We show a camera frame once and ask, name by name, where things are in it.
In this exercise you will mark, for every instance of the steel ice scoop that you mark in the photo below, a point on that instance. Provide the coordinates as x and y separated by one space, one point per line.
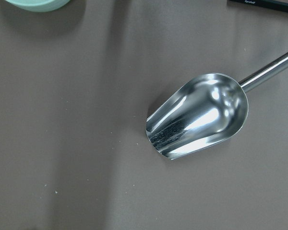
205 111

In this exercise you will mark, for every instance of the mint green bowl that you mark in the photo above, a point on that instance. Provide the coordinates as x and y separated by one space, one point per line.
39 5

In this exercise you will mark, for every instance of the black laptop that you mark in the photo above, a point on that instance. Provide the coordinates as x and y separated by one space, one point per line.
278 5

